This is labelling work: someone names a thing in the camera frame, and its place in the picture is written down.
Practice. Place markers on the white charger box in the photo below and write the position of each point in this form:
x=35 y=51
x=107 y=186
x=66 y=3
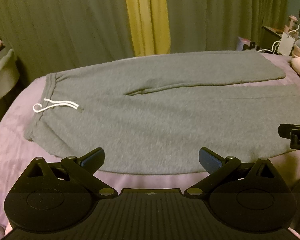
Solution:
x=286 y=44

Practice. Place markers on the yellow curtain strip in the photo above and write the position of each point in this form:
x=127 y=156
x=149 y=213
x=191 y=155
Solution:
x=149 y=26

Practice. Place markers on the pink bed blanket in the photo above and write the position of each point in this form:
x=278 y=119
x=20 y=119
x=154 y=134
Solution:
x=16 y=152

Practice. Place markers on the grey sweatpants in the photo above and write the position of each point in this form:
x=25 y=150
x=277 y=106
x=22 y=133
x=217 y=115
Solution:
x=152 y=115

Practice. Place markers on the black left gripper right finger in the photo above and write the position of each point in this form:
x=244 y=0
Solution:
x=247 y=197

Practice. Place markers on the green curtain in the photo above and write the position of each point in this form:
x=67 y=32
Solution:
x=55 y=35

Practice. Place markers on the grey chair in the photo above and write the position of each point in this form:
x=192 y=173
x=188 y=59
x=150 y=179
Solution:
x=9 y=74

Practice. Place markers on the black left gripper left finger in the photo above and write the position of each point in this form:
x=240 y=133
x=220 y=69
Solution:
x=52 y=197

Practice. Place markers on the dark nightstand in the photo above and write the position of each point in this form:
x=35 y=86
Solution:
x=269 y=35

